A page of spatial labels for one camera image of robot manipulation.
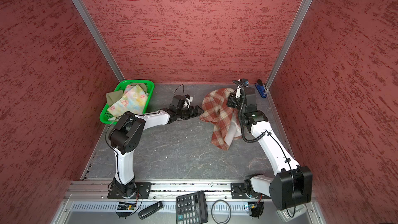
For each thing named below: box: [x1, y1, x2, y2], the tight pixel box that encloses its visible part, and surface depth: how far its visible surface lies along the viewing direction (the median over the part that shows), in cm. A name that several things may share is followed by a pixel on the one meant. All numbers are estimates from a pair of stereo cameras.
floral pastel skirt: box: [107, 84, 149, 118], surface depth 102 cm
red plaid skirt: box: [199, 88, 243, 151], surface depth 91 cm
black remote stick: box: [138, 201, 164, 220], surface depth 67 cm
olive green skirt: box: [105, 90, 124, 106], surface depth 99 cm
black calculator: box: [175, 191, 209, 224], surface depth 69 cm
